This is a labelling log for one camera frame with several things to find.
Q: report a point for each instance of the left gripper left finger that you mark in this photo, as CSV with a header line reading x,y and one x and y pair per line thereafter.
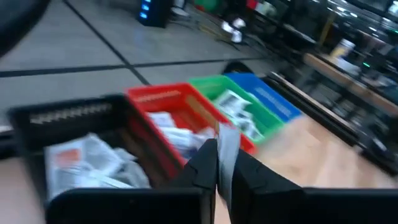
x,y
202,174

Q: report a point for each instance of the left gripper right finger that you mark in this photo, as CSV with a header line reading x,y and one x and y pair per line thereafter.
x,y
258,186

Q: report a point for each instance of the white alcohol pad packet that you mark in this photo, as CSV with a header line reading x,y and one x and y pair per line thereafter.
x,y
161,119
183,140

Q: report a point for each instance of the white antiseptic towelette packet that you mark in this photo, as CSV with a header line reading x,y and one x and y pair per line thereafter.
x,y
248,127
231,102

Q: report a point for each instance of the white red-print packet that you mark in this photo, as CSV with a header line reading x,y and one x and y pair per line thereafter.
x,y
77,158

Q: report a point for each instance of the red plastic basket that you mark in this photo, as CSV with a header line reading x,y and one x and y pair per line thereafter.
x,y
174,102

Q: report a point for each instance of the green plastic basket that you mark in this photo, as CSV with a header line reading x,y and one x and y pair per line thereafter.
x,y
211,85

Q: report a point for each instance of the blue plastic basket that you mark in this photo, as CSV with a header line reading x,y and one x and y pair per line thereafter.
x,y
267,96

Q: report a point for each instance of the wooden background table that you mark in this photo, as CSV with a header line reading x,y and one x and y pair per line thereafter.
x,y
342,77

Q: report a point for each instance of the person's foot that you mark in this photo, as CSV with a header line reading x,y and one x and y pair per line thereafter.
x,y
237,36
229,26

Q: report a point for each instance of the white background canister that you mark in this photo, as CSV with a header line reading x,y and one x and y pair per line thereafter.
x,y
342,48

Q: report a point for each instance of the black computer tower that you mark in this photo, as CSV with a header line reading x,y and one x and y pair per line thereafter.
x,y
154,12

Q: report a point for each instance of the black plastic basket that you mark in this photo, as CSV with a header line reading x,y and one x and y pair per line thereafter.
x,y
31,133

